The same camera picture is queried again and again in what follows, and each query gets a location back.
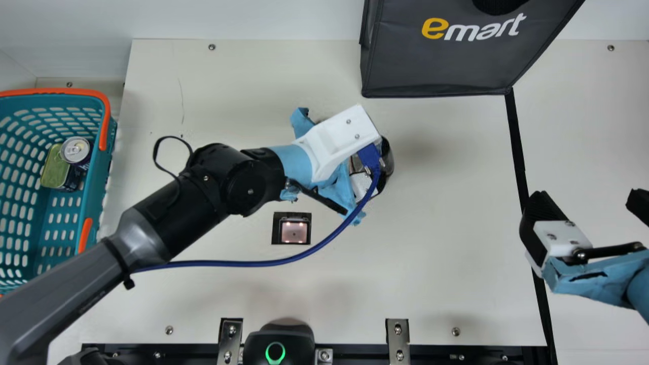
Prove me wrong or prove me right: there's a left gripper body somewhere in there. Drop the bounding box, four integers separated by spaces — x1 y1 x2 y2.
269 106 367 227

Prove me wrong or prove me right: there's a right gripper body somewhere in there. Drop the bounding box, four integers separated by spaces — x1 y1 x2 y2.
542 242 649 325

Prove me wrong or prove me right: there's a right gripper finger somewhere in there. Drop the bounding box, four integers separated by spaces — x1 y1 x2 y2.
625 189 649 227
520 191 594 277

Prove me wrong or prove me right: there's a teal shopping basket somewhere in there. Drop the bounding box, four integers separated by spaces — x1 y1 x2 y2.
0 88 118 297

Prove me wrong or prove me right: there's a black strip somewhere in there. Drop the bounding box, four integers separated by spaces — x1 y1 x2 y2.
504 87 558 365

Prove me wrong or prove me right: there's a small square scanner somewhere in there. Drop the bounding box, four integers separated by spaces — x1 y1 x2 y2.
271 212 312 245

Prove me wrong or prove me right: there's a black device with green light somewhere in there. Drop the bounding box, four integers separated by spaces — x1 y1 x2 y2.
243 323 316 365

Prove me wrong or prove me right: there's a silver top drink can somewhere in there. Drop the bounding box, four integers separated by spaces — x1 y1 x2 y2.
60 136 93 169

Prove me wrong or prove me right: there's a gold rectangular tin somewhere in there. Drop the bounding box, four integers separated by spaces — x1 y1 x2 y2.
41 143 82 192

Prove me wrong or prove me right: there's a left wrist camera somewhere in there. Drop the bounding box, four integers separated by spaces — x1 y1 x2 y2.
295 104 382 184

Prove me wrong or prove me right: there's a blue cable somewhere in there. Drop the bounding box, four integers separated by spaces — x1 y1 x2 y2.
131 144 382 274

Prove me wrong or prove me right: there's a thin black cable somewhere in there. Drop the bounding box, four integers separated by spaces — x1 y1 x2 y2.
153 135 194 179

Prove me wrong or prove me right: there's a dark grey bag with straps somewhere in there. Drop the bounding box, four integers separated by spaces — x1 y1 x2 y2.
359 0 586 98

